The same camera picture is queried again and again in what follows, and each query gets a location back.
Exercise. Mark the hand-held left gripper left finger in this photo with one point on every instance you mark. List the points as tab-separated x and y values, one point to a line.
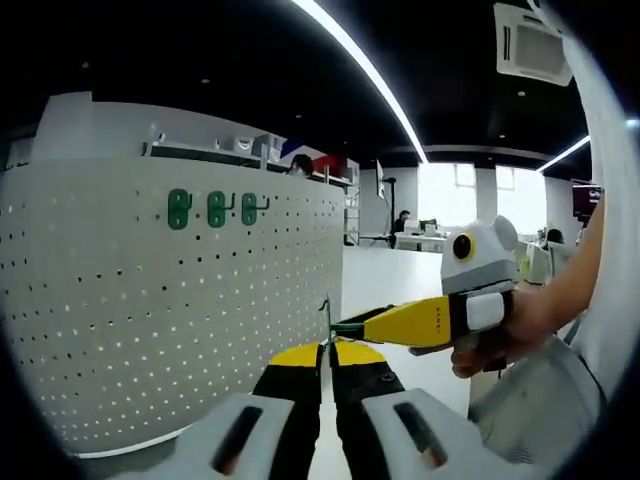
295	430

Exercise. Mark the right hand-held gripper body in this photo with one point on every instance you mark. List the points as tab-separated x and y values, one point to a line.
490	265

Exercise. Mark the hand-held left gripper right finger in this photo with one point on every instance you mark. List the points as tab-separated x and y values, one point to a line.
360	430

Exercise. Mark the green hook assembly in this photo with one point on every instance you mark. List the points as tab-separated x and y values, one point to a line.
248	210
347	327
216	212
176	212

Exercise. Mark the white perforated mounting plate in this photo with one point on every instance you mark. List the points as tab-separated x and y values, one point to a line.
150	325

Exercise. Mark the person's right hand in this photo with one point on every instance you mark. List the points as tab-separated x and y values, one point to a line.
530	320

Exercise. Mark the black tripod stand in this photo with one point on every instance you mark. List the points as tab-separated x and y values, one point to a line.
392	210

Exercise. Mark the small dark display screen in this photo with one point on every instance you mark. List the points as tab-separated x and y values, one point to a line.
585	197

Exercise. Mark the short ceiling light strip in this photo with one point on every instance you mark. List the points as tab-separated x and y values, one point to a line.
565	154

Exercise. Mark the person's white shirt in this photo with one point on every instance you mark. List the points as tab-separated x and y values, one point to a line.
610	200

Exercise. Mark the grey mesh office chair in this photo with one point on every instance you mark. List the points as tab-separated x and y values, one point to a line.
540	400

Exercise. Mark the ceiling air conditioner unit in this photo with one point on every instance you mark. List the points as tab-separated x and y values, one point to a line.
535	45

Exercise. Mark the long ceiling light strip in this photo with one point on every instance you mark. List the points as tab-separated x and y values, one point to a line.
307	4

